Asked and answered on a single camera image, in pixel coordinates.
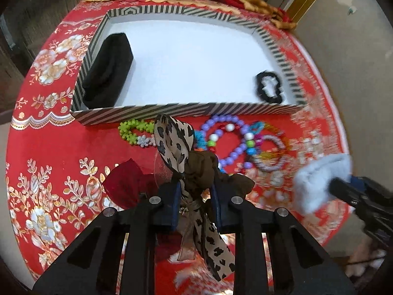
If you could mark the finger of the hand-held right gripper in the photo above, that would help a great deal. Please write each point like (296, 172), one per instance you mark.
(357, 180)
(342, 190)

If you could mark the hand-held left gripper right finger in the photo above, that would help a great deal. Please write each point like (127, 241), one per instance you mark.
(215, 206)

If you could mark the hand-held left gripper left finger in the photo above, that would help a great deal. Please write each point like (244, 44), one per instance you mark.
(175, 206)

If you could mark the white fluffy scrunchie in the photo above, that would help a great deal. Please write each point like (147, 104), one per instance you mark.
(313, 184)

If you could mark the dark red velvet bow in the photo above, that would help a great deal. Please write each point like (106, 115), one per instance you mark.
(129, 178)

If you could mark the brown scrunchie with leopard ribbon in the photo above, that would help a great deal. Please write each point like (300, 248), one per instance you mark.
(172, 141)

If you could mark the striped cardboard box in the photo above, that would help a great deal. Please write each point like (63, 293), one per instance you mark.
(190, 52)

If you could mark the black scrunchie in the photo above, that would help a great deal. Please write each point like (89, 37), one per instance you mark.
(259, 88)

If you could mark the red floral tablecloth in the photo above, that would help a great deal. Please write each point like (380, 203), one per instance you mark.
(61, 129)

